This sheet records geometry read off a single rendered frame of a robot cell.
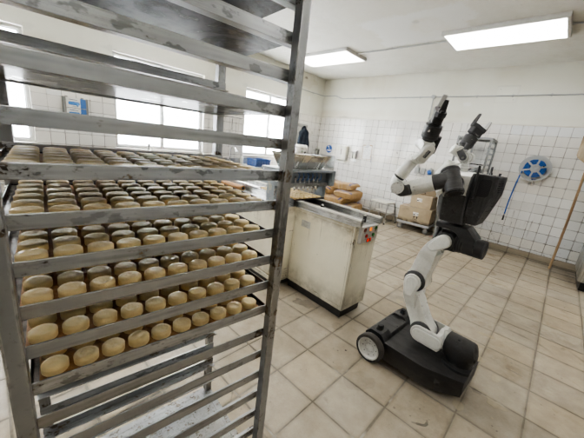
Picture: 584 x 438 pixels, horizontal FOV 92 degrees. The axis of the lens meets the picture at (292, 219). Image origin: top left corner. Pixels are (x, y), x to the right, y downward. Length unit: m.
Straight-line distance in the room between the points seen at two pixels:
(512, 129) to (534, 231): 1.73
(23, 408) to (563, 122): 6.19
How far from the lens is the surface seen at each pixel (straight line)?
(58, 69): 0.67
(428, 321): 2.23
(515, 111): 6.15
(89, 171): 0.67
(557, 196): 6.04
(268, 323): 1.01
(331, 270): 2.50
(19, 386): 0.81
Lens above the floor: 1.42
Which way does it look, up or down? 15 degrees down
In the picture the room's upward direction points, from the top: 7 degrees clockwise
